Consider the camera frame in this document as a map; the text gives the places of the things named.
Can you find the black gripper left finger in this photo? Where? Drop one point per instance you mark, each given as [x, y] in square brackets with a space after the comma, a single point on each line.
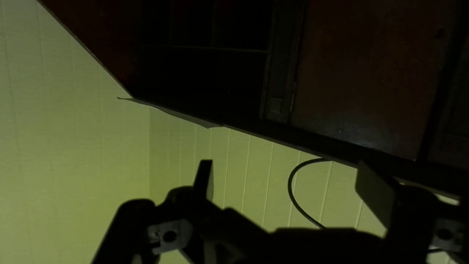
[204, 180]

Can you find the dark wooden secretary desk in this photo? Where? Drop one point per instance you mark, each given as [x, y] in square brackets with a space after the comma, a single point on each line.
[205, 64]

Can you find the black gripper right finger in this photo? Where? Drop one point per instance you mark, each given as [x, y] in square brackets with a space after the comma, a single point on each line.
[375, 191]

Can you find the dark wooden compartment door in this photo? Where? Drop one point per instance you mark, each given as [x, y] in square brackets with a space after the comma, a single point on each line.
[367, 74]

